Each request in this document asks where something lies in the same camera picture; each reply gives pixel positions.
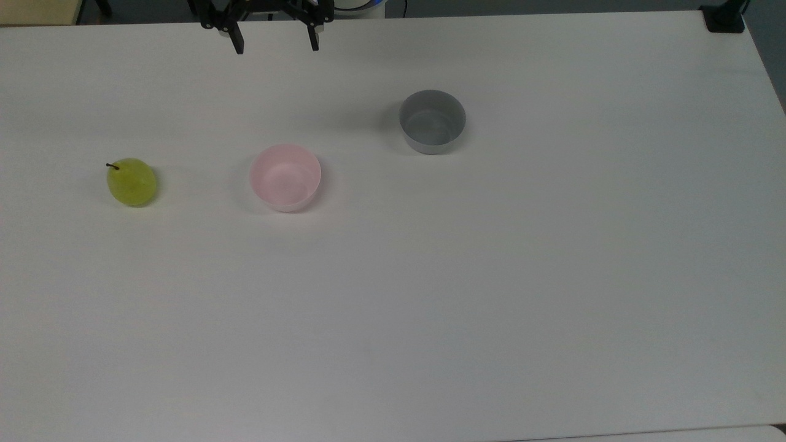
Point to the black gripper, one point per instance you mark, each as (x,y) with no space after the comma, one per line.
(264,6)

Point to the green apple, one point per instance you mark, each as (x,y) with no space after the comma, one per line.
(132,183)

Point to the pink bowl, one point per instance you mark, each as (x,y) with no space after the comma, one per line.
(285,181)

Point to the grey bowl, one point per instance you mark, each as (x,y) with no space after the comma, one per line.
(431,126)

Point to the black chair leg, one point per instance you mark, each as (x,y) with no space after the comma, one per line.
(104,6)

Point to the light wooden table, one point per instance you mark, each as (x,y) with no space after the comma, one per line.
(37,11)

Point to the black stand base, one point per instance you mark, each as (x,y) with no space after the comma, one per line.
(724,19)

